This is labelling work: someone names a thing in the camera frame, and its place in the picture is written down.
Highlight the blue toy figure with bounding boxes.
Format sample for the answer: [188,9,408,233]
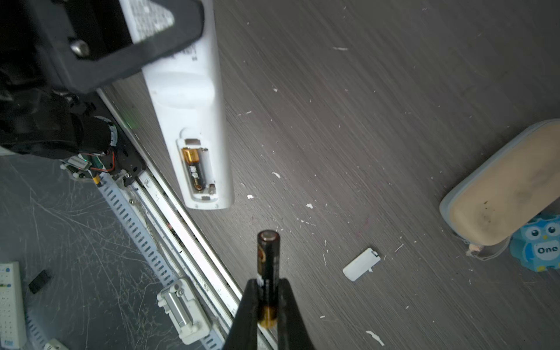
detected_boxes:
[509,213,559,272]

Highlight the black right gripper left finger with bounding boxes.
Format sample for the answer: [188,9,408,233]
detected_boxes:
[223,279,259,350]

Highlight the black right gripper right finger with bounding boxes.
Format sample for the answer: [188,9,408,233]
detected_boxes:
[277,279,315,350]

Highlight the white remote control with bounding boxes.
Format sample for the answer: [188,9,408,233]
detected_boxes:
[141,1,234,210]

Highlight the white bracket plate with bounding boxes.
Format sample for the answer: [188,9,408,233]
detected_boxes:
[157,278,211,345]

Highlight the beige oblong sponge block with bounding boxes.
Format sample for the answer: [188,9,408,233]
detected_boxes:
[439,119,559,261]

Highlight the white battery compartment cover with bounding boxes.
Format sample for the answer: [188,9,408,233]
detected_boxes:
[343,248,382,282]

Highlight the white slotted cable duct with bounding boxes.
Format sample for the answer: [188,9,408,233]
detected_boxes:
[25,172,226,350]

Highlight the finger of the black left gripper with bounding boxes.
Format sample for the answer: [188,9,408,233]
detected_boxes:
[26,1,205,93]

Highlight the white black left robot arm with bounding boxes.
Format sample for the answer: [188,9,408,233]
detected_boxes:
[1,1,205,175]

